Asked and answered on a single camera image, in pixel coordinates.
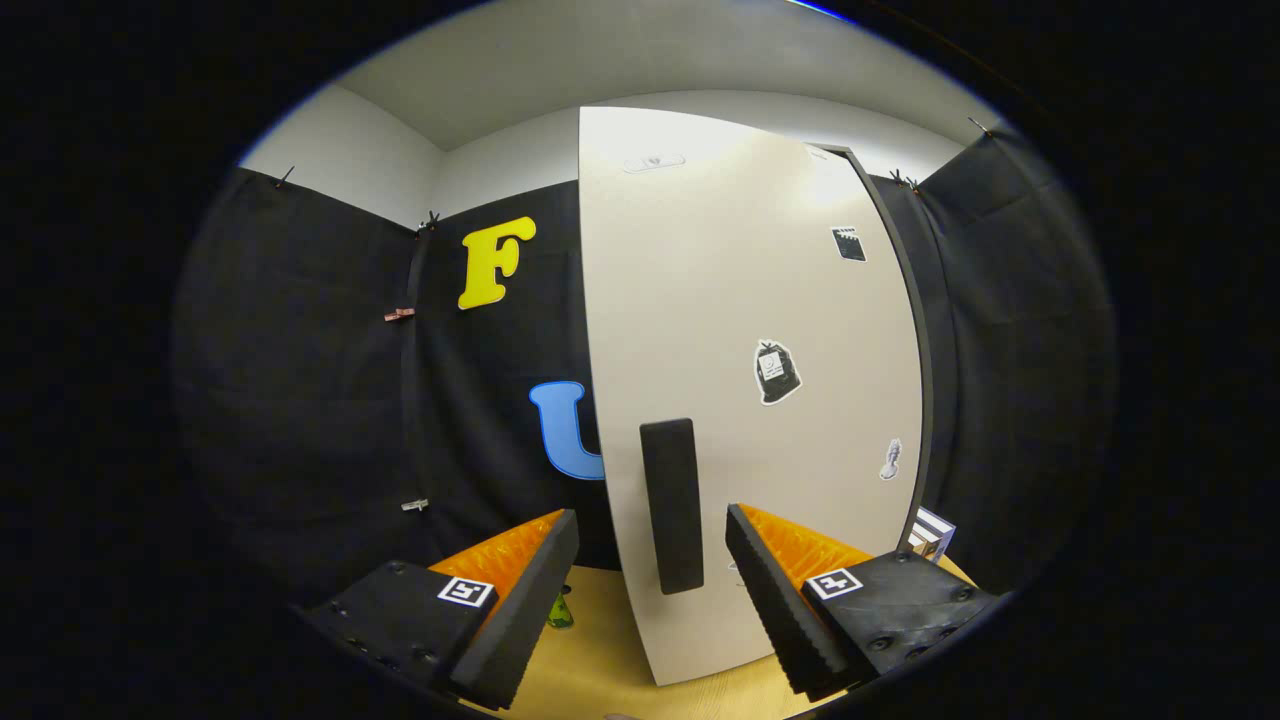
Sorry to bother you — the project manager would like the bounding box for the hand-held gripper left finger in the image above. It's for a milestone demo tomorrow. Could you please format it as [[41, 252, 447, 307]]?
[[300, 508, 581, 711]]

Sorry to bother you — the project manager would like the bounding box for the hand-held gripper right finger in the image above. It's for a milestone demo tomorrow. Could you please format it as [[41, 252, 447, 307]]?
[[724, 503, 1004, 703]]

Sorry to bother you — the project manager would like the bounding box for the black door handle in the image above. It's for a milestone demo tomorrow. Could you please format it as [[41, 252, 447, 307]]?
[[640, 418, 706, 596]]

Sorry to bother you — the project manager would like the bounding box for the black backdrop cloth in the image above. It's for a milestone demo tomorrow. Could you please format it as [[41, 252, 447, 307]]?
[[170, 125, 1116, 613]]

